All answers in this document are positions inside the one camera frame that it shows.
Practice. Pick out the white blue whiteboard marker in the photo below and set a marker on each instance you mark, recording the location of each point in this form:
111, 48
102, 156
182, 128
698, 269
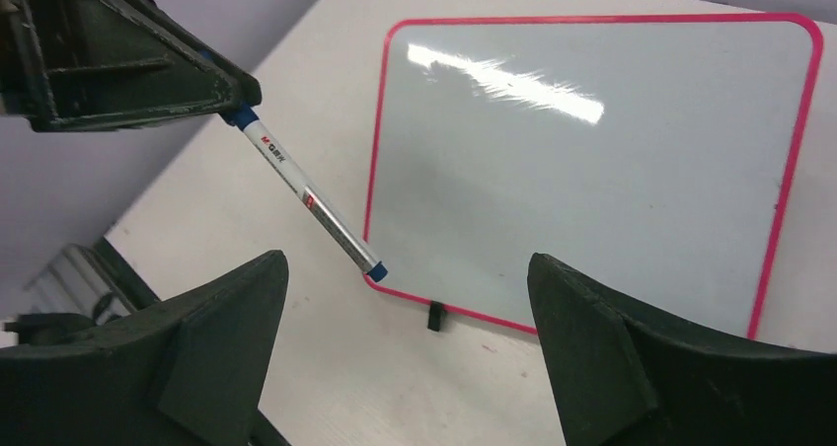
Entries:
248, 122

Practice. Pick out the aluminium extrusion rail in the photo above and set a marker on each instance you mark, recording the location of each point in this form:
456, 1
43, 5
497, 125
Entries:
96, 282

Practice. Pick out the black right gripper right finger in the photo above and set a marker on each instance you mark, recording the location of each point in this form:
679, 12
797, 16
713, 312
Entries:
623, 372

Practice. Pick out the pink framed whiteboard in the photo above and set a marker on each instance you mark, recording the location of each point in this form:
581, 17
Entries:
655, 153

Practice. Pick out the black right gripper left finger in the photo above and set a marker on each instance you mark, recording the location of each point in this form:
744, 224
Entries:
189, 370

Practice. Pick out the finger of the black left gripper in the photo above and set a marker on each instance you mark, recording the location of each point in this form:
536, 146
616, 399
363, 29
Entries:
100, 65

